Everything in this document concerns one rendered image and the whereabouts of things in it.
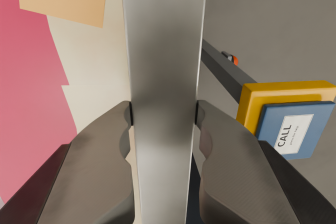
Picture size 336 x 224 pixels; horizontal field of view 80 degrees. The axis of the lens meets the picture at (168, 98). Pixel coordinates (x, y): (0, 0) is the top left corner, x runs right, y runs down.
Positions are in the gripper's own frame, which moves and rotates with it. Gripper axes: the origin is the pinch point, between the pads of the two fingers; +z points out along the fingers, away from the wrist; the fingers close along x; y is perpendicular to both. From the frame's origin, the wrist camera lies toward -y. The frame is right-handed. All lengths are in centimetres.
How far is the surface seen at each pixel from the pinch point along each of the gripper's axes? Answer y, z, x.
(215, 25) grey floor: 12, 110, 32
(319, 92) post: 5.9, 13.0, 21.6
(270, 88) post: 5.3, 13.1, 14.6
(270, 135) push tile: 11.4, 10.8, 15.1
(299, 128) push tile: 10.6, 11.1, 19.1
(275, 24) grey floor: 12, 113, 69
